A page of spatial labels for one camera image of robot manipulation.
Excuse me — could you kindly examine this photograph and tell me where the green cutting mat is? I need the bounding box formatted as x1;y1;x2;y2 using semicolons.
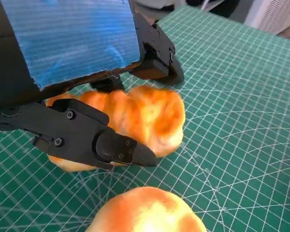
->
0;6;290;232

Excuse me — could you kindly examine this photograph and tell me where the round toy bread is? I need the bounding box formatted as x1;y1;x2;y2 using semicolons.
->
84;186;207;232

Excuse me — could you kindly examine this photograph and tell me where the small white mesh cabinet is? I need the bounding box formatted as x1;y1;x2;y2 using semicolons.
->
244;0;290;36

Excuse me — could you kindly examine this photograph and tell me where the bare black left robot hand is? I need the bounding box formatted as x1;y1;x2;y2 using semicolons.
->
0;0;185;171

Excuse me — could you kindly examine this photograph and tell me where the long toy bread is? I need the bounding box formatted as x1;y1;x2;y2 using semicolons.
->
45;84;186;173

